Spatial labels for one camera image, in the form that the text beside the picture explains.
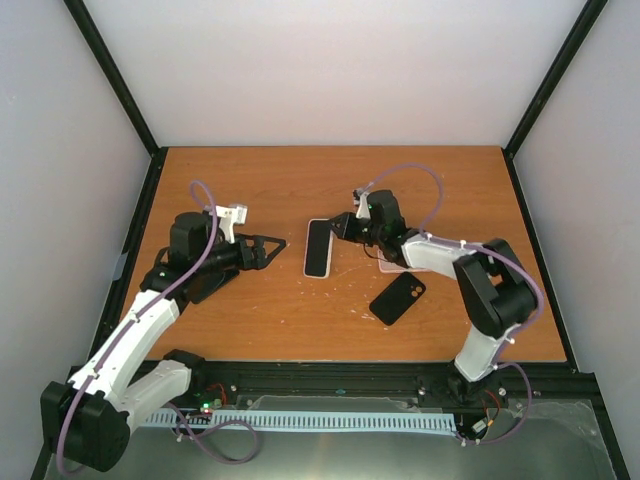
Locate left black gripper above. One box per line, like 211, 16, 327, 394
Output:
195, 233, 286, 276

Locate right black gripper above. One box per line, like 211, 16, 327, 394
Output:
327, 212, 384, 246

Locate black phone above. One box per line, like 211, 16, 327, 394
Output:
305, 220, 332, 277
188, 270, 240, 304

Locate clear white phone case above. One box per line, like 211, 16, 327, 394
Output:
303, 218, 335, 279

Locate black phone case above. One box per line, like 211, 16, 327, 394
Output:
369, 272, 426, 326

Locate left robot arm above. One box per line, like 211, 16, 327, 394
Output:
40, 205, 287, 475

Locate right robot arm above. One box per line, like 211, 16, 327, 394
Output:
329, 190, 544, 382

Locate clear pink phone case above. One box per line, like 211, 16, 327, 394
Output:
377, 251, 422, 274

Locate left controller board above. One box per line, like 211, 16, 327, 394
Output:
194, 383, 228, 415

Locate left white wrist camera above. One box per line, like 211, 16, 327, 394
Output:
215, 204, 248, 244

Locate light blue cable duct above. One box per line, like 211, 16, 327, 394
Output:
144, 405, 457, 432

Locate right connector wires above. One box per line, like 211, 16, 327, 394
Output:
469, 394, 506, 436

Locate black aluminium frame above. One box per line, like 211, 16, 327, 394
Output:
29, 0, 640, 480

